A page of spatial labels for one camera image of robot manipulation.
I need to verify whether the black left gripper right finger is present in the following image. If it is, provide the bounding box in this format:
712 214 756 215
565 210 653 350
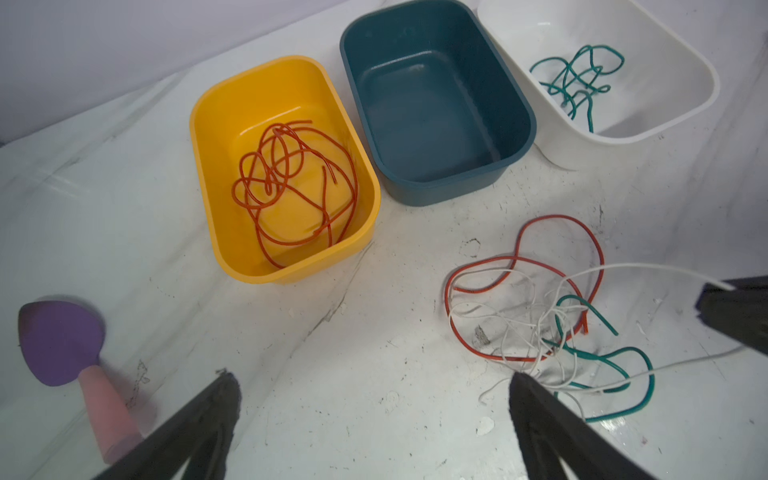
509 373 652 480

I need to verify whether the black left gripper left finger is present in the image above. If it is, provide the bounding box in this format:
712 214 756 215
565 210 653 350
97 371 242 479

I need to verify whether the teal plastic bin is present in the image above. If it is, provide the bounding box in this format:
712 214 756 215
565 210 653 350
340 1 537 206

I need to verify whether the cable bundle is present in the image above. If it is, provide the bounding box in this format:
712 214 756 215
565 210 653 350
443 214 745 424

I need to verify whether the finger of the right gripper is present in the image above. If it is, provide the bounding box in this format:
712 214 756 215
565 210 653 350
695 276 767 355

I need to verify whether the red cable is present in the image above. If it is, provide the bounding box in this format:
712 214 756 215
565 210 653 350
231 119 360 270

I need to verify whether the purple pink-handled spatula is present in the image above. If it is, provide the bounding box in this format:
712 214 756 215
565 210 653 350
18 300 143 465

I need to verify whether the white plastic bin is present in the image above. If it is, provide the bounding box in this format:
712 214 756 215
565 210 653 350
477 1 720 170

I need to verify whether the green cable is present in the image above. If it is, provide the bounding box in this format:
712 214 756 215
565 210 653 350
529 44 626 134

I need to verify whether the yellow plastic bin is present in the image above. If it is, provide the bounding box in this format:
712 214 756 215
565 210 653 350
190 56 381 284

